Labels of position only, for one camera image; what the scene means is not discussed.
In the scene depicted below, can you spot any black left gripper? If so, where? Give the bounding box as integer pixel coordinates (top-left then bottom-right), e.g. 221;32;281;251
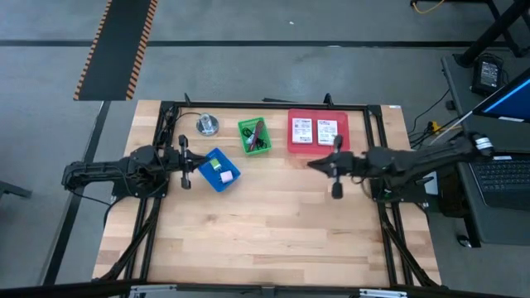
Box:
165;134;209;190

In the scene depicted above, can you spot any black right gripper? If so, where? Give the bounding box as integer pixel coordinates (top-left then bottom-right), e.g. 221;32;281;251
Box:
306;134;367;200

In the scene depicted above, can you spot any white labelled box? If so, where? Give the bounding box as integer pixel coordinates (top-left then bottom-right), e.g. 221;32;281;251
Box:
291;118;314;145
316;118;340;147

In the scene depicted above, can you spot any black cable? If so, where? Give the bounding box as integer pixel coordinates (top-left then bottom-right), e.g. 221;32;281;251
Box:
242;127;268;152

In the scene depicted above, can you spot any red translucent plastic bin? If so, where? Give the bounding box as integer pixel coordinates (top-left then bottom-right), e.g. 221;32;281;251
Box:
287;108;351;156

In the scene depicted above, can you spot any blue plastic basket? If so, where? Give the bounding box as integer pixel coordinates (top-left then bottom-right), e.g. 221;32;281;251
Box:
197;147;242;194

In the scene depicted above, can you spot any green plastic basket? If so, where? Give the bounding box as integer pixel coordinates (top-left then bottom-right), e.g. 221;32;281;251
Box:
237;117;273;156

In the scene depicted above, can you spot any black hazard-striped floor mat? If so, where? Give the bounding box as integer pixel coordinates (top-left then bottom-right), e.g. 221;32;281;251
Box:
73;0;159;102

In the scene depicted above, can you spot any black laptop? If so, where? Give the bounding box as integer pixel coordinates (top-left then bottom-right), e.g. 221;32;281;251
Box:
467;155;530;212

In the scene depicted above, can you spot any black power adapter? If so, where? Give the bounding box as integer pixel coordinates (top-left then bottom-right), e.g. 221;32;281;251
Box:
471;55;504;97

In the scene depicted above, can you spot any tilted monitor blue screen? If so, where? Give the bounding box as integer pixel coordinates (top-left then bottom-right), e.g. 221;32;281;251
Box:
471;68;530;124

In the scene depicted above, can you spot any black stand leg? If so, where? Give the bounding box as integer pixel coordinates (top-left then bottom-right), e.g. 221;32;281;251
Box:
455;0;530;67

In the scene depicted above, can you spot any black aluminium table frame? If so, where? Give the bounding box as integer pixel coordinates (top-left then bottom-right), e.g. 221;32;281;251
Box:
93;93;442;291

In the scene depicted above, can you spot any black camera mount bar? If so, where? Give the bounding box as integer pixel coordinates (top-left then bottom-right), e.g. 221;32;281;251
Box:
0;281;530;298

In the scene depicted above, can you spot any yellow floor cable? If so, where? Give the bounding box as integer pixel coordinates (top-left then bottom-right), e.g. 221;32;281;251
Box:
411;0;446;16

